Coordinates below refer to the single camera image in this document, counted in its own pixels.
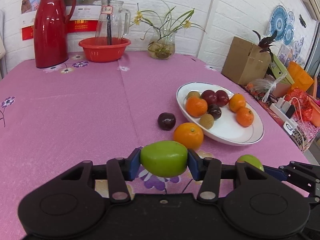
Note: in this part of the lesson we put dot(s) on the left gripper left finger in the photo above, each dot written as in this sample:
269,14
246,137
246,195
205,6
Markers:
120,170

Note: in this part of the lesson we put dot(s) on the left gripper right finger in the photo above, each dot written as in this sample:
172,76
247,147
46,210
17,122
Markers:
208,170

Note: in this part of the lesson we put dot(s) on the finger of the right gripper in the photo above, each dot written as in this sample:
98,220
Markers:
275,172

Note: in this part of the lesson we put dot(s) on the green apple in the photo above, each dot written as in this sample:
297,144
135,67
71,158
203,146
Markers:
254,161
164,158

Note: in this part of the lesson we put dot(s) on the green apple front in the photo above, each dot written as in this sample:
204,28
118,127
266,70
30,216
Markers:
164,158

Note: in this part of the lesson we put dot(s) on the small tan kiwi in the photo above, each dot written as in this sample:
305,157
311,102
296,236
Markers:
206,121

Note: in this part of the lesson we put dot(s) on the mandarin orange with stem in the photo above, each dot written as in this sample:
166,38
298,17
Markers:
196,107

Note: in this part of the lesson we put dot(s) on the red plum front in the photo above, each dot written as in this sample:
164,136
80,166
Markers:
222,98

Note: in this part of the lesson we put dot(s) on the red plum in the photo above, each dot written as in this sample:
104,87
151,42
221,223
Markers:
222,98
209,96

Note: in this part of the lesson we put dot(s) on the large orange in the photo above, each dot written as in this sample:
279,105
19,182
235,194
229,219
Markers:
236,102
189,134

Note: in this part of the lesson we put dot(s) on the brown kiwi fruit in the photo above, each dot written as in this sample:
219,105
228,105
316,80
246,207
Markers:
193,93

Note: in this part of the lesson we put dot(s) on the white power strip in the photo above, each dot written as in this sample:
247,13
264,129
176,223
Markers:
284,111

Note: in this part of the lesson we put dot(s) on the red mesh bag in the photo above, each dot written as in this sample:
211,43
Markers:
306,108

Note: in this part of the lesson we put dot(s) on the dark purple plum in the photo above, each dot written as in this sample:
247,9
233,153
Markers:
166,121

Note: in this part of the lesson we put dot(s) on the plaid red cloth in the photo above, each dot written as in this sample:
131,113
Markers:
265,105

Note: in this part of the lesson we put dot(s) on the pink floral tablecloth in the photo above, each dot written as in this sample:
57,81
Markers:
54,119

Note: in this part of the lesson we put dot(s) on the orange bag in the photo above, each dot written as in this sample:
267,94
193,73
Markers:
302,80

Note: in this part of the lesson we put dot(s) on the plastic bag with fruit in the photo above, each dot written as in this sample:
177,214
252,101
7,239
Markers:
265,86

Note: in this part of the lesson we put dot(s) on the green box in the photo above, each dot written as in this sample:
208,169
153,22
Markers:
279,70

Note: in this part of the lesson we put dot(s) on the brown cardboard box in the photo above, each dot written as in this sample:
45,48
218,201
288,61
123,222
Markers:
244,62

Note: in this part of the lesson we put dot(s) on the red plastic basin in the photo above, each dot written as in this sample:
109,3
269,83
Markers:
97,50

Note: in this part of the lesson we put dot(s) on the glass vase with plant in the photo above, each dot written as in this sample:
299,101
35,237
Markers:
164,26

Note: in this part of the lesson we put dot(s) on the dark red leafy plant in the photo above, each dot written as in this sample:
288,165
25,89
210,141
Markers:
266,42

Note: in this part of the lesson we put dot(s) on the glass pitcher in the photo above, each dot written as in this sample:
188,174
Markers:
113,24

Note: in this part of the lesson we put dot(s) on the red thermos jug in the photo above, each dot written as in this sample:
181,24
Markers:
50,38

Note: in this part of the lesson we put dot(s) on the blue wall plates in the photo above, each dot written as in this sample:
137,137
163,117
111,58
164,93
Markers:
290,31

